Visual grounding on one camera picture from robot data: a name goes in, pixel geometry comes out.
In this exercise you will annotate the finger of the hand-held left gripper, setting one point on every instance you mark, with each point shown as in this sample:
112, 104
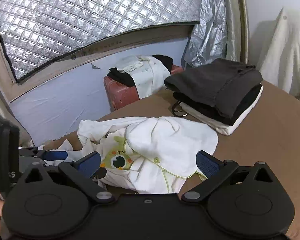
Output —
56, 155

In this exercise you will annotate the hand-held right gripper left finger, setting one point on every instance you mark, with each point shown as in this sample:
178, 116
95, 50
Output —
89, 164

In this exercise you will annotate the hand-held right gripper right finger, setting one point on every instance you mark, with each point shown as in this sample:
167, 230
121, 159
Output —
207, 164

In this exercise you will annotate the white garment with monster print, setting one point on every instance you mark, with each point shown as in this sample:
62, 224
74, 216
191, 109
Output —
165, 142

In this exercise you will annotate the black folded garment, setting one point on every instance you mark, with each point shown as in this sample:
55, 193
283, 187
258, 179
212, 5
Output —
205, 110

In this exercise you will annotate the pink suitcase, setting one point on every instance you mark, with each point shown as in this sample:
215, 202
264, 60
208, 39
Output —
120, 93

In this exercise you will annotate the black crumpled garment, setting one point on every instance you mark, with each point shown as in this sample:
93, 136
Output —
165, 61
122, 76

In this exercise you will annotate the white crumpled garment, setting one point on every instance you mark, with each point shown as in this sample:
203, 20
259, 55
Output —
150, 77

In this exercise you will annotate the white hanging cloth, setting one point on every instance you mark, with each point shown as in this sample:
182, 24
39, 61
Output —
287, 55

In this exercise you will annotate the silver foil curtain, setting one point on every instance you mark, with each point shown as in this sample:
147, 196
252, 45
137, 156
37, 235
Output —
210, 25

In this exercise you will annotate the silver quilted insulation sheet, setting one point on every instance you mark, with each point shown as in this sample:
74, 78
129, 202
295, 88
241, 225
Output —
77, 17

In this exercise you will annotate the beige curtain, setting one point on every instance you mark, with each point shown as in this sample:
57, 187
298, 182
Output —
241, 17

